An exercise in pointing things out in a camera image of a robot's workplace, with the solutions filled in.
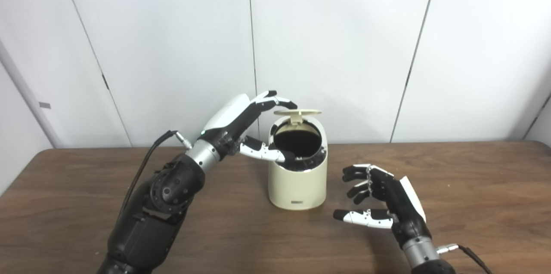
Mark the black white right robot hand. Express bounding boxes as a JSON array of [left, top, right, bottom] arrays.
[[333, 163, 432, 249]]

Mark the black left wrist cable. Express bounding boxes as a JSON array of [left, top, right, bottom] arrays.
[[118, 130, 193, 223]]

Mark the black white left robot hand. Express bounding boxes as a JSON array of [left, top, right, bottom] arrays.
[[197, 90, 298, 163]]

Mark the cream-colored desktop trash bin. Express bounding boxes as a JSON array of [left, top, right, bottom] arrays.
[[268, 110, 328, 211]]

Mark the round cream bin lid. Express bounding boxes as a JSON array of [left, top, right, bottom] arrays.
[[274, 110, 322, 126]]

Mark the black bin liner bag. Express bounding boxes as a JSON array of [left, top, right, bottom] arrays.
[[270, 119, 326, 173]]

